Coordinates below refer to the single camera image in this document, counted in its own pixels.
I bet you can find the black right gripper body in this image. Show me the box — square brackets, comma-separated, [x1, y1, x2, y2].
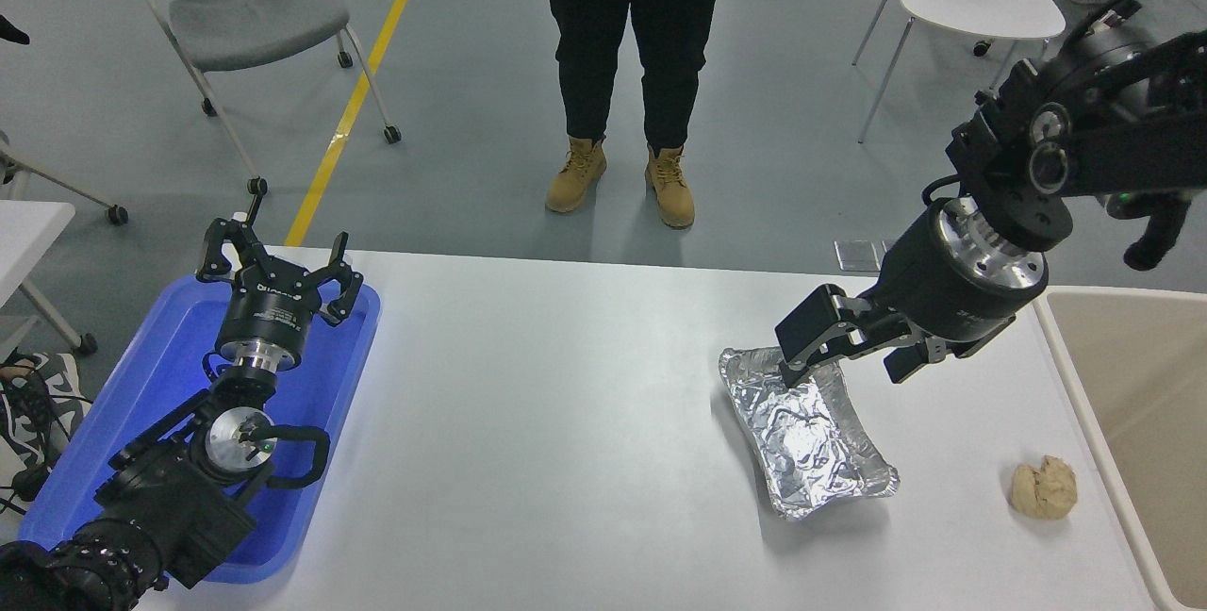
[863, 206, 1019, 357]

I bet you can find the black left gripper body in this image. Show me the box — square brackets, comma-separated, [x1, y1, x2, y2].
[215, 276, 322, 357]

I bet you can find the silver foil tray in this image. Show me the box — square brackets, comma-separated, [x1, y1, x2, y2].
[719, 345, 901, 522]

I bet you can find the clear floor plate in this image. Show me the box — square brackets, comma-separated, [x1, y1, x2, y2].
[835, 239, 897, 272]

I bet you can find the chair leg with caster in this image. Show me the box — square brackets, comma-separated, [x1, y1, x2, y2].
[0, 130, 130, 225]

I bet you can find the blue plastic tray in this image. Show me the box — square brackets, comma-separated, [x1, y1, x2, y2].
[17, 273, 383, 586]

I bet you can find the crumpled tan paper ball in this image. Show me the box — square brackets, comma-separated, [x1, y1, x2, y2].
[1009, 455, 1079, 521]

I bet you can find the small white table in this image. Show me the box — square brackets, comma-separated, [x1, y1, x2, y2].
[0, 201, 98, 355]

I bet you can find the large pale bin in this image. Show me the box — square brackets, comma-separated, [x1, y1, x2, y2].
[1033, 286, 1207, 611]

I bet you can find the grey padded chair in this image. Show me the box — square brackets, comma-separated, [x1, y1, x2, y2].
[101, 0, 404, 197]

